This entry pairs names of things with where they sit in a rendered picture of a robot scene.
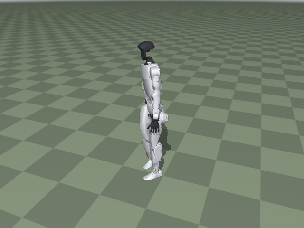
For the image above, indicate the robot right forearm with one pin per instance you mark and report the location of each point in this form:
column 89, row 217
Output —
column 145, row 96

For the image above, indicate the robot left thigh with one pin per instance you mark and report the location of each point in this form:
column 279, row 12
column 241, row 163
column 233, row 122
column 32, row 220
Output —
column 154, row 137

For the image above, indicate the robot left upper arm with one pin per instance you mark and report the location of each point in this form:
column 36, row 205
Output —
column 155, row 75

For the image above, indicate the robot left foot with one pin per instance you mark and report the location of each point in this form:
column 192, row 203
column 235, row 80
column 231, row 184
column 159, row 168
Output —
column 151, row 175

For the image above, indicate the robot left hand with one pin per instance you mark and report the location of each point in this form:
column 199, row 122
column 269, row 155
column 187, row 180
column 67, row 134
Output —
column 154, row 125

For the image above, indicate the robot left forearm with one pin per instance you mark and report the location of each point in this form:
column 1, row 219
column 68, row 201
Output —
column 155, row 105

